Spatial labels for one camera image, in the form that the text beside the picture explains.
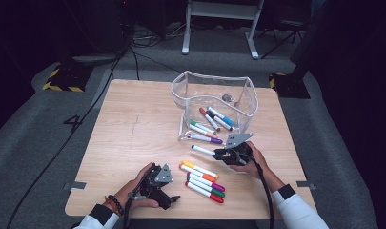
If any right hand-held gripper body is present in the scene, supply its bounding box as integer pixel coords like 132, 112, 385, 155
223, 132, 255, 167

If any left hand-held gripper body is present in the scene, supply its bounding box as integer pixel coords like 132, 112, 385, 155
138, 162, 174, 211

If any purple marker pen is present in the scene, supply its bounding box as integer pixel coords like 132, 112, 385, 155
186, 133, 224, 145

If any dark blue marker pen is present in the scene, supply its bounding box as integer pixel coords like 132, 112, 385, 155
191, 144, 217, 156

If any orange marker pen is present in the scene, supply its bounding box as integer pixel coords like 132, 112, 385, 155
179, 163, 217, 183

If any yellow marker pen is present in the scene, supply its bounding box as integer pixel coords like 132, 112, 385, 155
181, 159, 219, 179

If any black marker pen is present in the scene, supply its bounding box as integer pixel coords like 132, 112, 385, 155
208, 111, 234, 132

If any magenta marker pen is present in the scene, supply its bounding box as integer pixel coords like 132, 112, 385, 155
186, 171, 227, 193

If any peach marker pen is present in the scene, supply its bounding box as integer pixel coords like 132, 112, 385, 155
189, 124, 218, 139

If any light blue marker pen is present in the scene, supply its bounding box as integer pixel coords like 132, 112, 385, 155
207, 106, 235, 127

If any dark green marker pen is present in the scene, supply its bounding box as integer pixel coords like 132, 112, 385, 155
185, 177, 227, 198

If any light green marker pen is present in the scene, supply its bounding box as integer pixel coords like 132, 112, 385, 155
189, 119, 217, 135

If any red marker pen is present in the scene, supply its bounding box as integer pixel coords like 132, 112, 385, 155
184, 180, 225, 204

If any brown marker pen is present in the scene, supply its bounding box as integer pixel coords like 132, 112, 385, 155
198, 107, 221, 133

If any clear plastic pouch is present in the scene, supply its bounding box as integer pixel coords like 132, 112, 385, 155
171, 70, 260, 142

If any person's left hand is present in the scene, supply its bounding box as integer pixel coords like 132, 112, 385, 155
117, 162, 160, 214

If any person's right hand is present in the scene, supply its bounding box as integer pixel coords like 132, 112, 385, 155
230, 141, 270, 179

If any grey tape strip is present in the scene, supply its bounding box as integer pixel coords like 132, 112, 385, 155
63, 180, 88, 191
295, 180, 317, 191

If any black yellow striped stand base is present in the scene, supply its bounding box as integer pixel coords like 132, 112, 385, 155
268, 72, 312, 99
42, 61, 94, 94

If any white metal stand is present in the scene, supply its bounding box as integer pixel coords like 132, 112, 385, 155
180, 0, 265, 60

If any black tripod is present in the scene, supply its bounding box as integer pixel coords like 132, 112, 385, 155
258, 18, 311, 60

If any left hand-held gripper cable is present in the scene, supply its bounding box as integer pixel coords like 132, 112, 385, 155
123, 184, 142, 229

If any hand-held gripper cable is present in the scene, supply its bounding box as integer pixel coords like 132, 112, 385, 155
251, 156, 274, 229
123, 184, 142, 229

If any black bead bracelet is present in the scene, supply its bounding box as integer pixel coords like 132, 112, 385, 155
107, 194, 126, 217

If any red string bracelet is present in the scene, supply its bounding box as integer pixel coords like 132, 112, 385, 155
104, 196, 122, 218

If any right hand-held gripper cable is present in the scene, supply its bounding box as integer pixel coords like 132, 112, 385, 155
251, 156, 274, 229

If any long black floor cable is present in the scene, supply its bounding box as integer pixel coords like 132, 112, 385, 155
4, 47, 132, 229

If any thin black floor cable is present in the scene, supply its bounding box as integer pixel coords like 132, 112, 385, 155
129, 44, 141, 81

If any grey stand base plate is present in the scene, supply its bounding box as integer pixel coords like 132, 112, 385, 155
71, 52, 123, 66

